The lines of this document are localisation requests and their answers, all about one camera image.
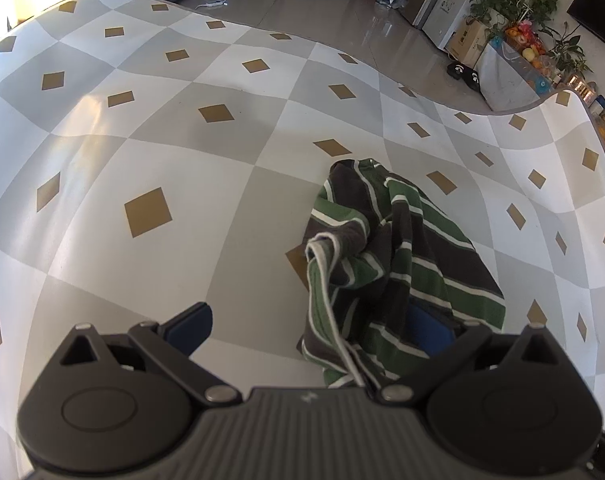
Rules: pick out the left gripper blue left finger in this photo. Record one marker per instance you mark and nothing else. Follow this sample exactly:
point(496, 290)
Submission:
point(168, 347)

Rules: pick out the brown cardboard box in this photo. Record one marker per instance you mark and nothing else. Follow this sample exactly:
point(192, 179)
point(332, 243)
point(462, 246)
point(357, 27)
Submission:
point(468, 42)

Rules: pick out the green potted plant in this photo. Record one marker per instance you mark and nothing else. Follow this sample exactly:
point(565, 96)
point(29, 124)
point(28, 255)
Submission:
point(563, 43)

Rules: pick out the plastic bag on floor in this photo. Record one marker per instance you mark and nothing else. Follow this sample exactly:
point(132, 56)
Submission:
point(392, 4)

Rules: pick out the white cloth covered counter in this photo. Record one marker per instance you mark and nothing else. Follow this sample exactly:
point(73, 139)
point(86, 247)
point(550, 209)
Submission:
point(507, 80)

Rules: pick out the fruit pile on counter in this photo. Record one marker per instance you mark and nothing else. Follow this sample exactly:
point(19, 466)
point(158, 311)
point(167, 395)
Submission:
point(522, 38)

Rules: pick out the checkered diamond pattern tablecloth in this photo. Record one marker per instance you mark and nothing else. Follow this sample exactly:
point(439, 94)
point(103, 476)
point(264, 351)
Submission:
point(152, 158)

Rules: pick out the black slippers pair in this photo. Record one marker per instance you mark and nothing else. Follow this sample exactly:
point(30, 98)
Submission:
point(458, 71)

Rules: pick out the white refrigerator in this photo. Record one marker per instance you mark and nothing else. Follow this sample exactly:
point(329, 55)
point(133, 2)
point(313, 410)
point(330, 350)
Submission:
point(447, 10)

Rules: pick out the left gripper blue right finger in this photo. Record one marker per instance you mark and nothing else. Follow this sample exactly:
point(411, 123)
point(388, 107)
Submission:
point(448, 341)

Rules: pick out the green brown striped shirt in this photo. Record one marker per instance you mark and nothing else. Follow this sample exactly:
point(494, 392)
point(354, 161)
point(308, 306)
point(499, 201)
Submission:
point(374, 244)

